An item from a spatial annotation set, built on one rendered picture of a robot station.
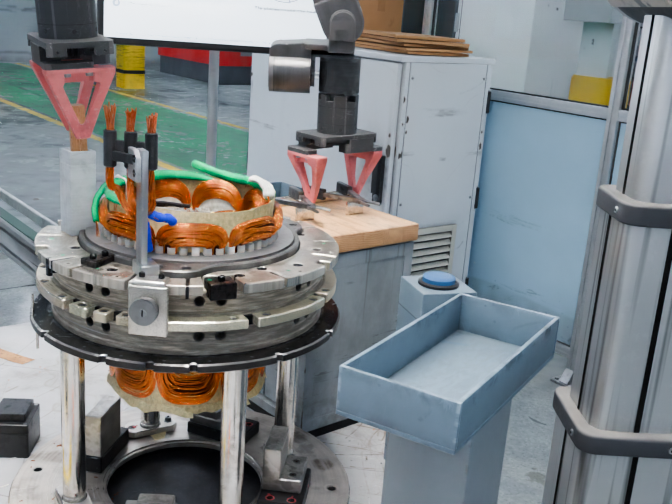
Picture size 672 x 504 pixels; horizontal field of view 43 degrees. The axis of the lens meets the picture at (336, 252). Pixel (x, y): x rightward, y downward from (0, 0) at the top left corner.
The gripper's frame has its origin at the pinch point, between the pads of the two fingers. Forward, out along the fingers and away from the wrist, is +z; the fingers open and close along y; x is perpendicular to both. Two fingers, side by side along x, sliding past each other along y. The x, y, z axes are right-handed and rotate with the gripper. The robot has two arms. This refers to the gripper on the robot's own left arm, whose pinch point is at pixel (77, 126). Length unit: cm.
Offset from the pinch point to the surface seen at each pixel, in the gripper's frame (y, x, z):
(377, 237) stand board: -1.7, 38.0, 19.0
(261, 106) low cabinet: -254, 133, 53
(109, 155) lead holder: 13.7, -0.3, 0.0
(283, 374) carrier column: 7.3, 19.8, 30.6
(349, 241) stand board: -0.7, 33.2, 18.4
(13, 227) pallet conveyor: -126, 8, 51
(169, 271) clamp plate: 18.0, 3.3, 10.4
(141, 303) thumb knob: 21.3, -0.4, 11.5
